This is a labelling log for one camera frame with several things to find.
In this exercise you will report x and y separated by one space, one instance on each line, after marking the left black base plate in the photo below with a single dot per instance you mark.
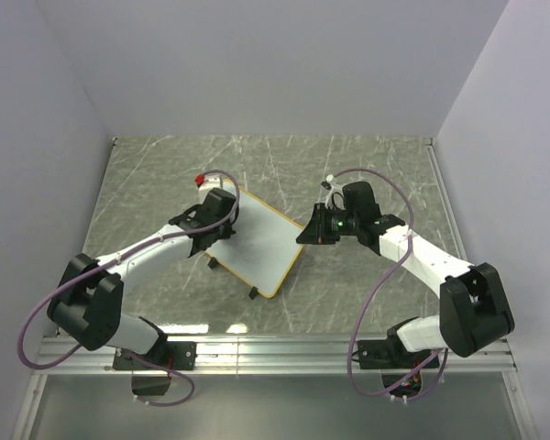
177 355

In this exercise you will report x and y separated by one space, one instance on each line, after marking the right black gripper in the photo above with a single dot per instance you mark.
316 232

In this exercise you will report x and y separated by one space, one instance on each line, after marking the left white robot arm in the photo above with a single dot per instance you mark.
89 307

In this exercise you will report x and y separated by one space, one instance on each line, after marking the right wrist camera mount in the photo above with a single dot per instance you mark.
334 197

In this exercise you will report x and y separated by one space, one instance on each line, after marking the yellow framed whiteboard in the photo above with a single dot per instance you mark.
263 249

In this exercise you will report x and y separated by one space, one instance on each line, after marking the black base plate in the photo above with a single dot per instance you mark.
177 355
389 354

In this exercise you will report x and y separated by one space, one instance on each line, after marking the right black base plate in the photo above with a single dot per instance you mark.
389 354

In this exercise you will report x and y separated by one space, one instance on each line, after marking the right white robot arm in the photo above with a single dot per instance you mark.
473 307

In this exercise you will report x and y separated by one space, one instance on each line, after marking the right black whiteboard foot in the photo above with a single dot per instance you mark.
254 293

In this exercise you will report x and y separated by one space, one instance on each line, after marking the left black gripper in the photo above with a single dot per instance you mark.
228 231

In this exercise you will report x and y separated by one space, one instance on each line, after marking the aluminium mounting rail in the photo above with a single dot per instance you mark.
309 354

